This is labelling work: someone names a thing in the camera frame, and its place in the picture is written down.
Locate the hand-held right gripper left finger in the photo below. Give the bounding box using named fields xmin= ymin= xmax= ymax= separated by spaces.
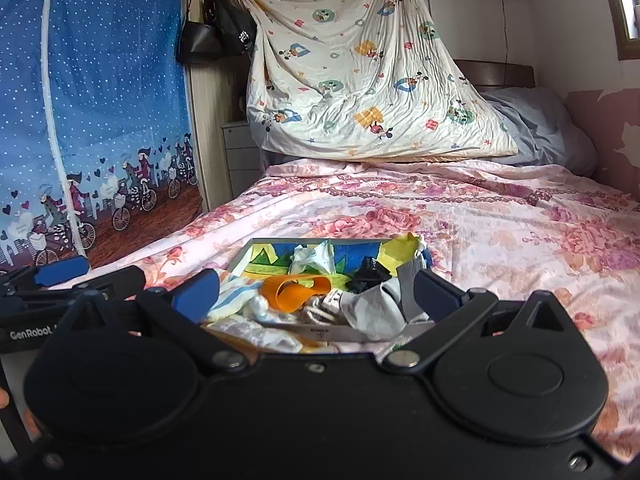
xmin=62 ymin=269 xmax=249 ymax=372

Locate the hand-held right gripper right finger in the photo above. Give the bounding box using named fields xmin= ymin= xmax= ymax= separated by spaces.
xmin=382 ymin=269 xmax=576 ymax=373

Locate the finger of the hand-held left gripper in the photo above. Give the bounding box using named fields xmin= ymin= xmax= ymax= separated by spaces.
xmin=70 ymin=265 xmax=147 ymax=297
xmin=0 ymin=256 xmax=91 ymax=295

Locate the orange soft cup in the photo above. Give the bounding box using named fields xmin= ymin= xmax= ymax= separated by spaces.
xmin=261 ymin=274 xmax=333 ymax=312

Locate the colourful printed box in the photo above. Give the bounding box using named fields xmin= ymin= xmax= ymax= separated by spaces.
xmin=227 ymin=232 xmax=436 ymax=343

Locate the black soft item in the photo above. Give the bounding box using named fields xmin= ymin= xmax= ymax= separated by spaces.
xmin=345 ymin=255 xmax=393 ymax=295

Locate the yellow cloth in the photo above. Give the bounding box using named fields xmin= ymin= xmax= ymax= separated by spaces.
xmin=377 ymin=232 xmax=426 ymax=278

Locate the pink floral bed sheet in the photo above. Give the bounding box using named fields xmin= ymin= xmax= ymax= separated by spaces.
xmin=47 ymin=157 xmax=640 ymax=466

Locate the white drawer cabinet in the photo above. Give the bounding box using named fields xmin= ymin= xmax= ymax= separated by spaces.
xmin=221 ymin=120 xmax=266 ymax=198

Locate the beige wooden wardrobe panel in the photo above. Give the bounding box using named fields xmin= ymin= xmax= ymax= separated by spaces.
xmin=182 ymin=0 xmax=251 ymax=201

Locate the blue dotted wardrobe cover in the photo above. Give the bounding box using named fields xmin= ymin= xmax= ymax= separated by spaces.
xmin=0 ymin=0 xmax=203 ymax=273

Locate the grey-blue pillow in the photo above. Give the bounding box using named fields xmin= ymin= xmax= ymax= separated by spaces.
xmin=477 ymin=86 xmax=598 ymax=178

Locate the cartoon printed cream quilt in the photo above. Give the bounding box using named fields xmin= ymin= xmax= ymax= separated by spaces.
xmin=220 ymin=0 xmax=520 ymax=163

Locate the dark wooden headboard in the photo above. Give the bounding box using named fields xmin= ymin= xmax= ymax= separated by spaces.
xmin=452 ymin=59 xmax=537 ymax=90

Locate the black hanging bag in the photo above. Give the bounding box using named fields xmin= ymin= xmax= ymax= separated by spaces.
xmin=202 ymin=0 xmax=258 ymax=58
xmin=175 ymin=0 xmax=223 ymax=66

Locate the black wall cable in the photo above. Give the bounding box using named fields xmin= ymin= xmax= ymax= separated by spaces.
xmin=500 ymin=0 xmax=511 ymax=68

